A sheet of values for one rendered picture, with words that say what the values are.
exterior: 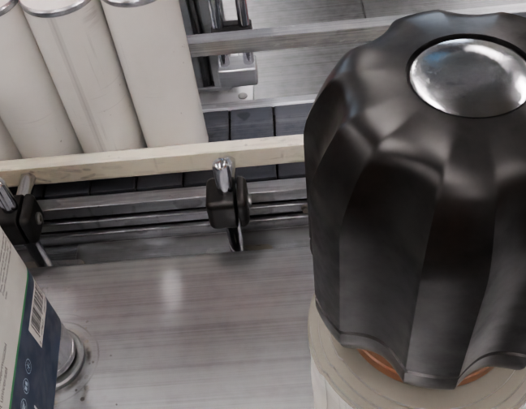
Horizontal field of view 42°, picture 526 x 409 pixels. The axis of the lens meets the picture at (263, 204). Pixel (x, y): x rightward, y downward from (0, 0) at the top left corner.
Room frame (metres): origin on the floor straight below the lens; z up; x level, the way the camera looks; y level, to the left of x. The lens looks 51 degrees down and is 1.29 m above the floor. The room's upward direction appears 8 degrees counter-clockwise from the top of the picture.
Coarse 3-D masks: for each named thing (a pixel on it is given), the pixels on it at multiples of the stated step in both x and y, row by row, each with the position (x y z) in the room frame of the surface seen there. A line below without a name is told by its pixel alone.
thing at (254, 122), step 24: (216, 120) 0.43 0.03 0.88; (240, 120) 0.43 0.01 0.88; (264, 120) 0.43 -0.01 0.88; (288, 120) 0.42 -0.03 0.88; (240, 168) 0.37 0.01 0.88; (264, 168) 0.37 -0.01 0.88; (288, 168) 0.37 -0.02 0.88; (48, 192) 0.38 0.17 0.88; (72, 192) 0.37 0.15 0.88; (96, 192) 0.37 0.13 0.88; (120, 192) 0.37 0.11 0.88
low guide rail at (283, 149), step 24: (192, 144) 0.37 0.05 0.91; (216, 144) 0.37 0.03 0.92; (240, 144) 0.37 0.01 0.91; (264, 144) 0.36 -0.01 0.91; (288, 144) 0.36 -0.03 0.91; (0, 168) 0.38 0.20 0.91; (24, 168) 0.37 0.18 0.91; (48, 168) 0.37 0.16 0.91; (72, 168) 0.37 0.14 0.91; (96, 168) 0.37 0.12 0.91; (120, 168) 0.37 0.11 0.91; (144, 168) 0.37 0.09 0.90; (168, 168) 0.36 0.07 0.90; (192, 168) 0.36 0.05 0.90
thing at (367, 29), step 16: (384, 16) 0.44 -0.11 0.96; (400, 16) 0.43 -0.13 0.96; (224, 32) 0.44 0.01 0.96; (240, 32) 0.44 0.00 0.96; (256, 32) 0.44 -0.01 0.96; (272, 32) 0.44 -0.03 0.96; (288, 32) 0.43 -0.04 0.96; (304, 32) 0.43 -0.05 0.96; (320, 32) 0.43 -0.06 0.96; (336, 32) 0.43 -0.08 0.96; (352, 32) 0.43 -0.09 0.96; (368, 32) 0.43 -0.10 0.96; (384, 32) 0.42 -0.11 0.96; (192, 48) 0.44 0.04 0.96; (208, 48) 0.44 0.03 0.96; (224, 48) 0.43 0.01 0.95; (240, 48) 0.43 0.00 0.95; (256, 48) 0.43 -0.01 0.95; (272, 48) 0.43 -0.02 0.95; (288, 48) 0.43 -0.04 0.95
